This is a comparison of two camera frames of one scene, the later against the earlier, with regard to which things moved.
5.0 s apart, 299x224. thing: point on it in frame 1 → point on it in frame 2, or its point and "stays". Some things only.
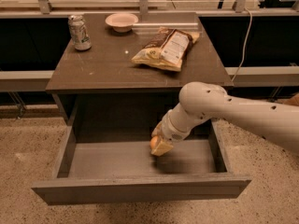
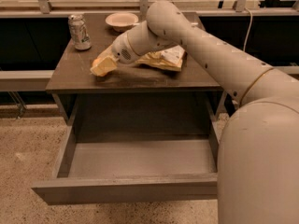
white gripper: (171, 130) → (121, 51)
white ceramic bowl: (121, 22) stays
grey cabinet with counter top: (102, 84) stays
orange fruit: (153, 142) → (96, 61)
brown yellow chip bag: (165, 49) stays
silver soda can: (79, 33) stays
